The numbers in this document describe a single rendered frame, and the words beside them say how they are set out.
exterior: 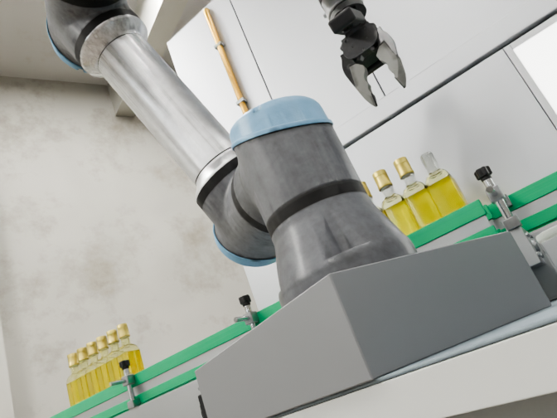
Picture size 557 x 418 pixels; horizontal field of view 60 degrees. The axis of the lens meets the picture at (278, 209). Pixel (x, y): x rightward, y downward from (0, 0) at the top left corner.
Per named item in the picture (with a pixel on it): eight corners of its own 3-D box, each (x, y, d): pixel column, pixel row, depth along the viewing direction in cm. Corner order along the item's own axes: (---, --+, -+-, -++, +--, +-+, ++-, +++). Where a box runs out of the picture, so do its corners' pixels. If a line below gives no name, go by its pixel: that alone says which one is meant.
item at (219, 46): (276, 172, 152) (210, 7, 177) (271, 170, 149) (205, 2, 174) (268, 177, 153) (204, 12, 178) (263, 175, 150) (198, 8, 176)
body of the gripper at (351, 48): (399, 58, 92) (373, 12, 97) (382, 39, 85) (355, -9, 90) (365, 81, 96) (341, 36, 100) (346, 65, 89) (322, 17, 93)
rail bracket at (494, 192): (530, 230, 93) (497, 175, 98) (519, 221, 79) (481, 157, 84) (515, 236, 95) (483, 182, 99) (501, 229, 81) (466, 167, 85)
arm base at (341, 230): (363, 265, 40) (315, 166, 43) (258, 331, 49) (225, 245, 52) (447, 251, 50) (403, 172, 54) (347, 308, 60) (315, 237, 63)
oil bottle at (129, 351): (154, 406, 151) (133, 321, 161) (140, 410, 146) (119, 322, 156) (142, 411, 153) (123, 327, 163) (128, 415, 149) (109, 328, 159)
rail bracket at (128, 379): (143, 405, 131) (132, 357, 136) (121, 411, 125) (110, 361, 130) (134, 410, 133) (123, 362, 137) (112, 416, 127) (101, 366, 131)
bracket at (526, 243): (549, 262, 89) (530, 229, 92) (544, 260, 81) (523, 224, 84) (530, 270, 91) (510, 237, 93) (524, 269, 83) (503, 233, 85)
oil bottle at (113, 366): (142, 411, 153) (123, 327, 163) (128, 415, 149) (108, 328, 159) (132, 416, 156) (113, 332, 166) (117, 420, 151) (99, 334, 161)
